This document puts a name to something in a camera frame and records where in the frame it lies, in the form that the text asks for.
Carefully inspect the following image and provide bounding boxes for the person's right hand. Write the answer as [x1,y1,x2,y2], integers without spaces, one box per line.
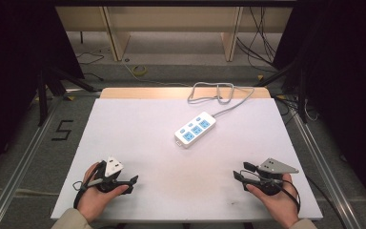
[246,174,300,229]

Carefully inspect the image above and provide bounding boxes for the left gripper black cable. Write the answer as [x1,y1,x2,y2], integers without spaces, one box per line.
[71,161,104,210]

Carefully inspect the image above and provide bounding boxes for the white table mat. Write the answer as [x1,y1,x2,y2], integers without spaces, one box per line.
[50,97,324,222]

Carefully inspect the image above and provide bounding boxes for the white power strip blue sockets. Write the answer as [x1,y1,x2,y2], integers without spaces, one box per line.
[173,111,217,149]

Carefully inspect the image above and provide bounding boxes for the black curtain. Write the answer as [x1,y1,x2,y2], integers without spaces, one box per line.
[0,0,85,185]
[273,0,366,218]

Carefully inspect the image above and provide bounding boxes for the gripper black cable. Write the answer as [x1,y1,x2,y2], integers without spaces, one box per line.
[281,175,347,229]
[71,161,104,210]

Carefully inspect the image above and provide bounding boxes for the grey power strip cable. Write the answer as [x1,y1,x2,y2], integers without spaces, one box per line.
[187,81,255,118]

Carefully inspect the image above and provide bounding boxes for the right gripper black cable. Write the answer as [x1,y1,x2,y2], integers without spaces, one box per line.
[281,175,347,229]

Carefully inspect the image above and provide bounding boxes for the bundle of black cables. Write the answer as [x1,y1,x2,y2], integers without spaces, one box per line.
[236,6,278,65]

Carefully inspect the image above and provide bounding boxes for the yellow tape roll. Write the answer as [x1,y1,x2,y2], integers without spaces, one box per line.
[132,65,148,77]

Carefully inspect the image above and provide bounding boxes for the metal floor rail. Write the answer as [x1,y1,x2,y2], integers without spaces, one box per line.
[289,108,363,229]
[0,94,65,229]

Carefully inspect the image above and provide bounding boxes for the tangled floor cables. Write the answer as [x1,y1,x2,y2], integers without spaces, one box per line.
[274,94,319,124]

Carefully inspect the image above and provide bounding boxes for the person's left hand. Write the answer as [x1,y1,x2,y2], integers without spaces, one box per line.
[76,161,130,223]

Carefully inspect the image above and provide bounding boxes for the thin black floor cable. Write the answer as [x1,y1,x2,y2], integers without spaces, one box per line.
[75,51,105,82]

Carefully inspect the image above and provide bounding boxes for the white floor cable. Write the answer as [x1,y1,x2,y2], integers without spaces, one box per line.
[122,58,192,88]

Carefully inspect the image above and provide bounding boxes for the black metal stand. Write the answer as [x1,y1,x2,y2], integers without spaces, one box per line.
[256,60,309,124]
[37,67,97,127]

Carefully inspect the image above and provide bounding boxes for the beige wooden desk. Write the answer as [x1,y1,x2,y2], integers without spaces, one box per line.
[55,6,294,63]

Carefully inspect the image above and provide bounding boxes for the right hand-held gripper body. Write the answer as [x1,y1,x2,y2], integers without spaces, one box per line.
[241,157,300,197]

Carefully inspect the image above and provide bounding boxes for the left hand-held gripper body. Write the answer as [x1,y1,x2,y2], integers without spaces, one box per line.
[93,156,132,195]

